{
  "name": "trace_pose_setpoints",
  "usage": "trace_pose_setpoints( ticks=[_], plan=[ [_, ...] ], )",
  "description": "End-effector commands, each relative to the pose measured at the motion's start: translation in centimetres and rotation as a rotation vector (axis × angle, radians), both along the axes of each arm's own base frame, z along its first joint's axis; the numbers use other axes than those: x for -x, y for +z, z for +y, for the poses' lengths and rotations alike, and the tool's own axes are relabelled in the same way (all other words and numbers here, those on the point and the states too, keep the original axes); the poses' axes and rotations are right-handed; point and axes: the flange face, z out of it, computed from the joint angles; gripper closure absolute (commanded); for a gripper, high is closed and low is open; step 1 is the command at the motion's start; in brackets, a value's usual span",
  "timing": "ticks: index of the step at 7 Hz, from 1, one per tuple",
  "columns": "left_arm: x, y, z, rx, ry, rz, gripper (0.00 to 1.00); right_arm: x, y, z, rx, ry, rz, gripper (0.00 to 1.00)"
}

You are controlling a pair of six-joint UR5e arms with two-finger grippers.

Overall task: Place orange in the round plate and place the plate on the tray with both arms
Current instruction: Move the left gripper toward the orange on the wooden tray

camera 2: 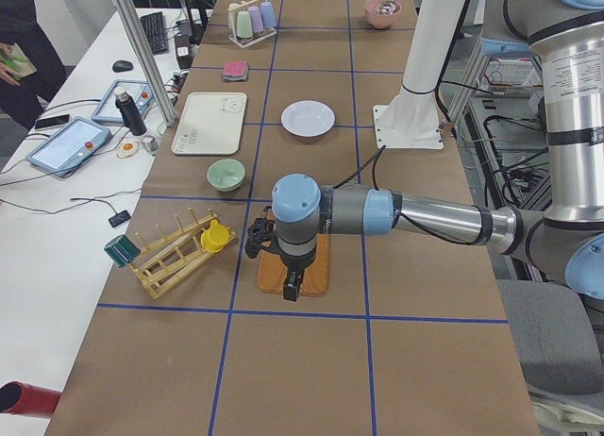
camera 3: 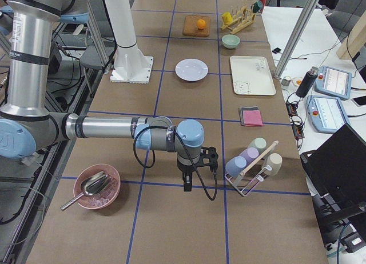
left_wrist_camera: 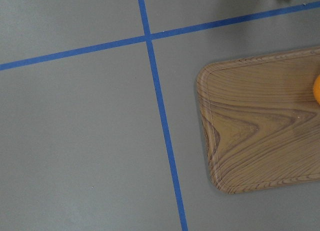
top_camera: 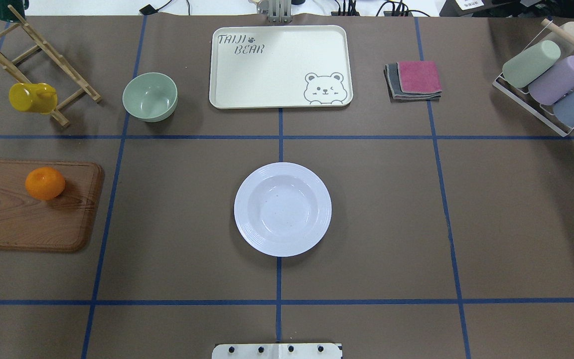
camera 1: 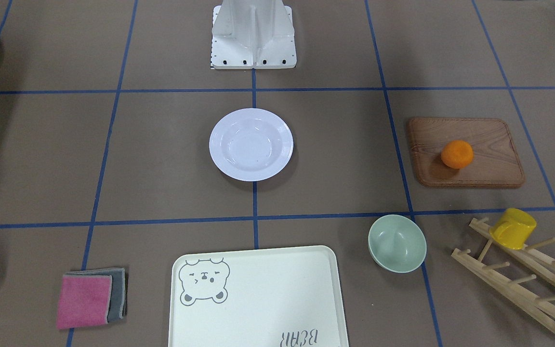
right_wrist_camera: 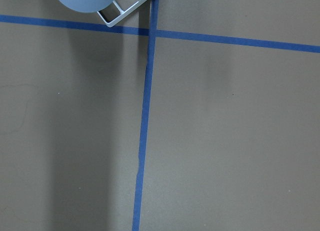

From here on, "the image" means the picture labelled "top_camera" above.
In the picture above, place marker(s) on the purple plastic cup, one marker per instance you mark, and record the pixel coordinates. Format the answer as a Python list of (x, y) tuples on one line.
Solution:
[(555, 83)]

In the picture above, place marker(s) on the white round plate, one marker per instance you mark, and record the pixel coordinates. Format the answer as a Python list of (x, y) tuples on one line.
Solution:
[(282, 209)]

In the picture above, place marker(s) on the green plastic cup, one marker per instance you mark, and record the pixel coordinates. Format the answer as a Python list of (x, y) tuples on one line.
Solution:
[(529, 64)]

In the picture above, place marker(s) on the cream bear serving tray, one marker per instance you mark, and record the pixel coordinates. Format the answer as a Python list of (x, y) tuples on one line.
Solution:
[(282, 66)]

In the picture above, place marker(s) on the grey folded cloth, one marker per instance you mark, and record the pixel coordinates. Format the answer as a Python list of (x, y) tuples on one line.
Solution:
[(394, 86)]

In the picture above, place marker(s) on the white wire cup rack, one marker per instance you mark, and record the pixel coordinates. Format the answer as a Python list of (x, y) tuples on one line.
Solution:
[(521, 95)]

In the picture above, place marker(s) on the yellow mug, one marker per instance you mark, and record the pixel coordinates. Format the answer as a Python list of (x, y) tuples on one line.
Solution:
[(33, 97)]

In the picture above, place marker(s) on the dark green mug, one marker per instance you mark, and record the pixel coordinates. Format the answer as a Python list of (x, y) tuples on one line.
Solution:
[(19, 7)]

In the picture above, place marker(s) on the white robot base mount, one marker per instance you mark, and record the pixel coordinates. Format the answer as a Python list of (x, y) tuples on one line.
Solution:
[(278, 351)]

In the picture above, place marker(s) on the wooden rack handle rod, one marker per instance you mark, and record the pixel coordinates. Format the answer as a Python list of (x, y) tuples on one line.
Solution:
[(562, 33)]

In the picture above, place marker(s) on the green ceramic bowl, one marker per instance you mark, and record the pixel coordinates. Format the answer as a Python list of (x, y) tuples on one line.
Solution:
[(150, 97)]

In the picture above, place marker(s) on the wooden drying rack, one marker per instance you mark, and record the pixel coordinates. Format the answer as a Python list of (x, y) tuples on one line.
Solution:
[(41, 44)]

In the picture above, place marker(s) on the orange fruit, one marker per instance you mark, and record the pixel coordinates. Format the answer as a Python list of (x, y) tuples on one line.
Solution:
[(45, 183)]

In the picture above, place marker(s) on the wooden cutting board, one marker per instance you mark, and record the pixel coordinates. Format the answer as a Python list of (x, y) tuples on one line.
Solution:
[(62, 224)]

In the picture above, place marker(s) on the pink folded cloth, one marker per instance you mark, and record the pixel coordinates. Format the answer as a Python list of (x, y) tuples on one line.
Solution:
[(419, 77)]

